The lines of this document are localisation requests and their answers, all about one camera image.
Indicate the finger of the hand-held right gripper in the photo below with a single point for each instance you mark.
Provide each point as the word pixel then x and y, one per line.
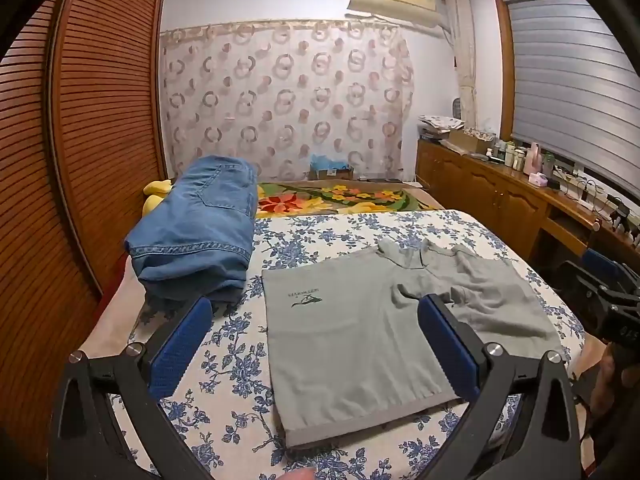
pixel 580 285
pixel 602 261

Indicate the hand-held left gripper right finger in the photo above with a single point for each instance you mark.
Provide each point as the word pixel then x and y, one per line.
pixel 447 355

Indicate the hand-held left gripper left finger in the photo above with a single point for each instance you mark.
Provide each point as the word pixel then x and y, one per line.
pixel 180 355

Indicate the grey pants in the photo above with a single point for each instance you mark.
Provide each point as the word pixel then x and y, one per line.
pixel 350 335

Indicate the person's right hand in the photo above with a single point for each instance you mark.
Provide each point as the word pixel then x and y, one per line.
pixel 607 377

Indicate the blue floral bed sheet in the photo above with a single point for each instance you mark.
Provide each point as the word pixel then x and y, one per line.
pixel 225 340

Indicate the pink tissue box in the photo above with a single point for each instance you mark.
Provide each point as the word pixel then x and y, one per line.
pixel 539 180

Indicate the pink bottle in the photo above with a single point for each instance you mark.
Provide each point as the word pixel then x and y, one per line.
pixel 534 160

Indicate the folded blue jeans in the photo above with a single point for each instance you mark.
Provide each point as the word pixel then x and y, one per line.
pixel 200 220

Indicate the row of white bottles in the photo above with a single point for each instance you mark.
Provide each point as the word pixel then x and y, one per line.
pixel 510 155

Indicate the long wooden cabinet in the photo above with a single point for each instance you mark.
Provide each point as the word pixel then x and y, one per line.
pixel 475 185

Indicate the grey window blind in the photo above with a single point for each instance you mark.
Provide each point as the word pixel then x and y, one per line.
pixel 565 85

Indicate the open cardboard box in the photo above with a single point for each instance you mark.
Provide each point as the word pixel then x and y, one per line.
pixel 465 142

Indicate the folded patterned cloth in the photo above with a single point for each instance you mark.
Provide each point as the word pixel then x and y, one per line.
pixel 442 122

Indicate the beige tied window curtain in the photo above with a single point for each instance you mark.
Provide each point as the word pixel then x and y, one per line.
pixel 465 60

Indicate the wooden louvred wardrobe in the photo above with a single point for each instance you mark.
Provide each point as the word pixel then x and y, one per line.
pixel 100 110

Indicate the circle patterned sheer curtain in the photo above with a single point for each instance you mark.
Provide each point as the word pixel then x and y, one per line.
pixel 300 100

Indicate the wooden window frame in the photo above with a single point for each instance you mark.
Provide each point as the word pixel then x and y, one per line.
pixel 505 60

